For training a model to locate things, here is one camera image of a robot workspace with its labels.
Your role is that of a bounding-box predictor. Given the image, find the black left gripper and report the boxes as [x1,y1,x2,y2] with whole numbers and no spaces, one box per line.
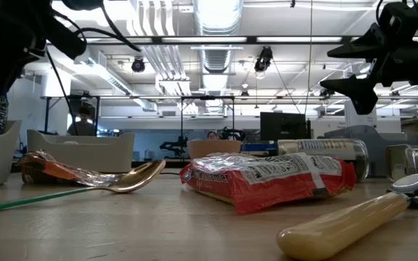
[0,0,52,99]

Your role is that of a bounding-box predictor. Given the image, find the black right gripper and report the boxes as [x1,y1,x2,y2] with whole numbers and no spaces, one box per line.
[319,0,418,115]

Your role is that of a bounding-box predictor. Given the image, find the gold lid spice jar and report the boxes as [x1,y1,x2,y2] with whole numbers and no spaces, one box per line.
[276,138,370,183]

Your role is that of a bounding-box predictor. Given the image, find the orange foil packet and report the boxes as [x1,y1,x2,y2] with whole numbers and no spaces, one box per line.
[17,149,125,186]

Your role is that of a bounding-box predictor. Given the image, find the red ramen packet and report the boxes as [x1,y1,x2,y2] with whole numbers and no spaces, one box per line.
[179,151,358,215]

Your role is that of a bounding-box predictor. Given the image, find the black ceiling spotlight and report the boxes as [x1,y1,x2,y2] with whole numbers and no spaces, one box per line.
[254,46,274,73]
[319,86,337,99]
[131,57,147,73]

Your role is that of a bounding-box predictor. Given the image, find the black monitor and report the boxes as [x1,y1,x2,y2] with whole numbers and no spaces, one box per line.
[259,111,312,143]

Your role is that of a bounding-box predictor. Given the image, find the orange bowl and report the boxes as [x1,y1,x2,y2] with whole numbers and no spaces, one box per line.
[186,139,243,160]

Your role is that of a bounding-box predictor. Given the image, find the thin hanging cable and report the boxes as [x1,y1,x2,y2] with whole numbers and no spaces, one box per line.
[305,0,314,115]

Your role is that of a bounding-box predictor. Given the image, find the black left wrist camera cable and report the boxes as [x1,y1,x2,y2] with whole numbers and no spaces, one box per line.
[44,5,142,136]

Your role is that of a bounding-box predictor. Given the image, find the black background rig frame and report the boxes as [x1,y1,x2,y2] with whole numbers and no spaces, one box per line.
[179,95,236,141]
[41,94,102,136]

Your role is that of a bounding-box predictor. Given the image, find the black aluminium rig frame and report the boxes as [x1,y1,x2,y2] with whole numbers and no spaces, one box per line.
[45,35,418,46]

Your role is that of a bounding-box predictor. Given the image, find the silver ventilation duct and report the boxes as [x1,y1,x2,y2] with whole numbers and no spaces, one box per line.
[193,0,245,115]

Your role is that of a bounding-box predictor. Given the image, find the yellow handled spoon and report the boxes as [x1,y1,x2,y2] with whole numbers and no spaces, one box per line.
[276,171,418,261]

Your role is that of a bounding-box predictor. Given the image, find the gold spoon green handle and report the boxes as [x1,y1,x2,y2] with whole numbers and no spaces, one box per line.
[0,159,167,215]

